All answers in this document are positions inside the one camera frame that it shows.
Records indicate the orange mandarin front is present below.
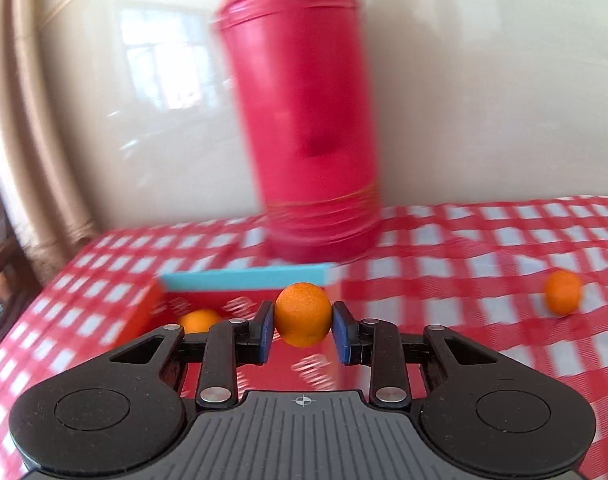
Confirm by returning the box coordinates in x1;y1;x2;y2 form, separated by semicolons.
178;309;221;334

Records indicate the small orange mandarin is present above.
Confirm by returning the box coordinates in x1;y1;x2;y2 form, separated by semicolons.
273;283;332;348

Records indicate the colourful cardboard box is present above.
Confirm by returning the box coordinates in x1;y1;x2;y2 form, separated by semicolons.
113;263;342;393

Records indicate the red white checkered tablecloth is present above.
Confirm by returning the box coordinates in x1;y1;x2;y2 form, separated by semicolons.
0;195;608;479

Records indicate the large orange mandarin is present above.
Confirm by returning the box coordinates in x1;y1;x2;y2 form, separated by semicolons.
543;270;582;316

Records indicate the beige curtain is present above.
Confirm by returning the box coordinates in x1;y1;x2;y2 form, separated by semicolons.
0;0;97;282

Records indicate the red thermos flask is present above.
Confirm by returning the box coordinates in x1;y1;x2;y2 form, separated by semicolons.
216;0;380;262

